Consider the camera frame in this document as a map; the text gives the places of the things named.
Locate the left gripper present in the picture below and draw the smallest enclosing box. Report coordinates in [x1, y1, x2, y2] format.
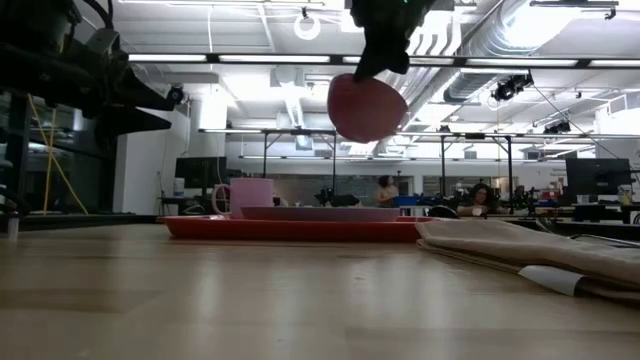
[59, 37, 177, 138]

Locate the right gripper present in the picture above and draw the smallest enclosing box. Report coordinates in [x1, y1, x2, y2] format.
[348, 0, 437, 83]

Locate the magenta plastic bowl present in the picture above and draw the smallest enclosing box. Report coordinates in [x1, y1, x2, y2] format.
[326, 72, 409, 145]

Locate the pink plastic mug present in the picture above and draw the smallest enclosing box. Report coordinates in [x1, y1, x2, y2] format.
[211, 177, 276, 221]

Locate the lilac plastic plate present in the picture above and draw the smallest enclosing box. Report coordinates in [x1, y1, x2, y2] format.
[239, 205, 402, 224]

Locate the beige cloth napkin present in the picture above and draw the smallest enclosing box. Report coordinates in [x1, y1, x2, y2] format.
[414, 218, 640, 307]

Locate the red plastic tray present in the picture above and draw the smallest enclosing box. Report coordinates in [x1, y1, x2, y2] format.
[158, 213, 439, 245]

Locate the black computer monitor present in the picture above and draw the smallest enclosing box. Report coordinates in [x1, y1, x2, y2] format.
[174, 155, 229, 190]
[565, 158, 633, 197]

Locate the long ceiling light bar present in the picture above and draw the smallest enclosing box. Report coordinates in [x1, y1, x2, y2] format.
[127, 51, 640, 70]

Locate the person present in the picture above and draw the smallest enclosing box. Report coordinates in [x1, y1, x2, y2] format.
[455, 182, 507, 218]
[372, 174, 401, 209]

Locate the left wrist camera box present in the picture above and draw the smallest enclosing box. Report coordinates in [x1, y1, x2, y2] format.
[82, 28, 121, 59]

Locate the white coiled cable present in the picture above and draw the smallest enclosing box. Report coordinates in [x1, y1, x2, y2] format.
[292, 13, 323, 42]

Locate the long yellow extension cable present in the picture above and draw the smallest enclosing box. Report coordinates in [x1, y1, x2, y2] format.
[27, 93, 90, 216]

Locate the black background rig frame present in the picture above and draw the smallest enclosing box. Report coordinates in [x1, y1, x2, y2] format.
[198, 127, 640, 201]

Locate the short yellow power cable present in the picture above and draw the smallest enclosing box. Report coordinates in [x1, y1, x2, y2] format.
[42, 107, 57, 214]

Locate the silver ventilation duct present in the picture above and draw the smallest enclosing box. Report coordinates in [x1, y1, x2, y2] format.
[442, 0, 551, 104]

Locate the white cylindrical post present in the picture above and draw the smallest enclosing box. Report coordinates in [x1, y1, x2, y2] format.
[6, 209, 21, 240]

